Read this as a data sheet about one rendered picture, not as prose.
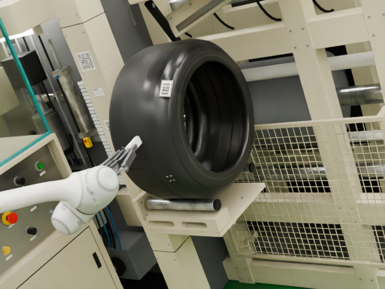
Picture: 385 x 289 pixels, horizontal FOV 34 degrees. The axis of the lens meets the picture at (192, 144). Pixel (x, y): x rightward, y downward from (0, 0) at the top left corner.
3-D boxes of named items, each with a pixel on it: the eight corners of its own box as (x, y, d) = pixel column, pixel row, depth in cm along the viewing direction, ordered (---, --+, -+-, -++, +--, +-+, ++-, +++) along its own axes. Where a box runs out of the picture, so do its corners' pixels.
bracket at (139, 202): (139, 221, 255) (130, 200, 251) (191, 172, 283) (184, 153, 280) (145, 222, 253) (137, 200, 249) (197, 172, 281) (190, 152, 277)
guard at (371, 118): (236, 257, 312) (191, 131, 288) (238, 254, 313) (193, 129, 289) (419, 271, 257) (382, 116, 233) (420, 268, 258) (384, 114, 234)
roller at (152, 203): (143, 200, 253) (150, 196, 257) (146, 210, 255) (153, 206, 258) (213, 201, 232) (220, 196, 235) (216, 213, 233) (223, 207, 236)
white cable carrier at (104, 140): (119, 184, 270) (77, 82, 254) (126, 178, 274) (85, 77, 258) (126, 184, 268) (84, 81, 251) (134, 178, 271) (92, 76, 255)
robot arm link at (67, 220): (95, 211, 203) (112, 197, 193) (66, 245, 193) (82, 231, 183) (70, 189, 202) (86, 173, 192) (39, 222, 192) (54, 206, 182)
